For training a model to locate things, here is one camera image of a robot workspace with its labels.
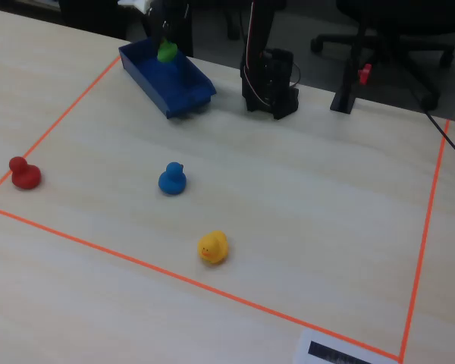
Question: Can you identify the long black table cable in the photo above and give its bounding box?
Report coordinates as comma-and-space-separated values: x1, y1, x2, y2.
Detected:
411, 89, 455, 168

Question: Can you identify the white plate with black slot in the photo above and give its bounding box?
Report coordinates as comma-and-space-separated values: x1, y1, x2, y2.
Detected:
292, 328, 400, 364

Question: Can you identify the green rubber duck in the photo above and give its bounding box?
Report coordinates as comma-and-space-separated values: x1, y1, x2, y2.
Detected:
156, 36, 178, 64

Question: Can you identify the blue rubber duck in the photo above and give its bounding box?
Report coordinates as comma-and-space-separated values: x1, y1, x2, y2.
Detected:
158, 162, 188, 196

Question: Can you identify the yellow rubber duck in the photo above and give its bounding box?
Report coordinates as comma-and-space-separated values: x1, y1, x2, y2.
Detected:
197, 230, 229, 265

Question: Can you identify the red rubber duck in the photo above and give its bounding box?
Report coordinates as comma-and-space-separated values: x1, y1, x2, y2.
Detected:
8, 155, 42, 190

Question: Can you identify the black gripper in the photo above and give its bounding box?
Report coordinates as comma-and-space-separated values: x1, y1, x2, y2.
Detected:
146, 0, 179, 50

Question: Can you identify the black office chair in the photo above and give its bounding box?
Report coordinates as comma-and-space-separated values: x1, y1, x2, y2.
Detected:
309, 0, 455, 111

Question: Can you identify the red clamp handle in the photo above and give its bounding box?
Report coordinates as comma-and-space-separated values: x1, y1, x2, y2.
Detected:
357, 63, 373, 84

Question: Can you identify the orange tape strip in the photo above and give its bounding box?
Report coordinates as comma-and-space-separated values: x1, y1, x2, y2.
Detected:
0, 55, 121, 202
0, 203, 403, 361
398, 119, 451, 363

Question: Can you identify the blue plastic box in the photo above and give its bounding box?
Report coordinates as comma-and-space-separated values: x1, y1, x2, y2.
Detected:
118, 37, 218, 120

